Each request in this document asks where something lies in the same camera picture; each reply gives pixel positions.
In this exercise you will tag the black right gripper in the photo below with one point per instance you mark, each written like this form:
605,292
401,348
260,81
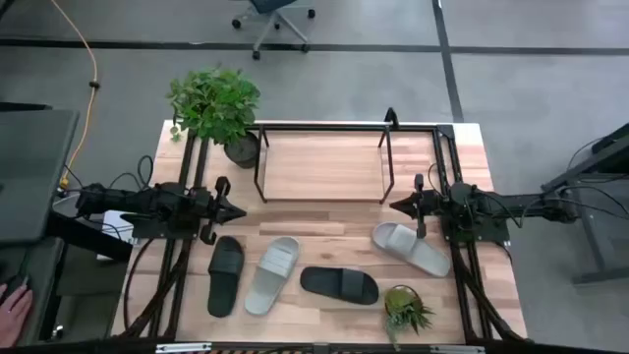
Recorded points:
430,204

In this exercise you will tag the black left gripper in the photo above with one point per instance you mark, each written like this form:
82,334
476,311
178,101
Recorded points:
206,211

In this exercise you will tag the grey striped slide sandal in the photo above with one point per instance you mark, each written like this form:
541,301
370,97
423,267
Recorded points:
268,285
432,263

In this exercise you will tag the black slide sandal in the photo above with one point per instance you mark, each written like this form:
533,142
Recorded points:
324,282
226,285

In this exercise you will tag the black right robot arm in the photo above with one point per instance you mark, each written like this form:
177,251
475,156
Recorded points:
491,206

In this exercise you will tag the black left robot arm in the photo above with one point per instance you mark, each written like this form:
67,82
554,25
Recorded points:
128,201

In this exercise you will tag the small potted succulent plant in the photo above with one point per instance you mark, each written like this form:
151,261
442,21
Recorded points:
400,305

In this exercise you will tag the large leafy potted plant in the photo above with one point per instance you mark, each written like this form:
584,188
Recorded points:
216,103

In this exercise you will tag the white box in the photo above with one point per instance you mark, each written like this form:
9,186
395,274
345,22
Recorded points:
115,221

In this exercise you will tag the dark metal stand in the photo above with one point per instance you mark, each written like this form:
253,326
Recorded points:
589,231

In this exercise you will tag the dark side desk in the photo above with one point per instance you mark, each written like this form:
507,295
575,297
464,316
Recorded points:
29,172

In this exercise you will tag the office swivel chair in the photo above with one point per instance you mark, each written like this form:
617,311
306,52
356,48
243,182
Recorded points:
270,5

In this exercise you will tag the person's hand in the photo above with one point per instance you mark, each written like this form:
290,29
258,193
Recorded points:
15,314

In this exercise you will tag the black metal table frame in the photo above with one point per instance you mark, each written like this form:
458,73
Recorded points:
186,162

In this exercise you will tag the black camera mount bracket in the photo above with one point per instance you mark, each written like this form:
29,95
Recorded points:
391,118

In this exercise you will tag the wooden shelf with black frame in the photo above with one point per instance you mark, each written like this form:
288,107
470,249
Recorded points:
319,167

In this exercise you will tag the silver metal bracket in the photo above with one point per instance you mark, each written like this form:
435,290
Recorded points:
457,349
182,347

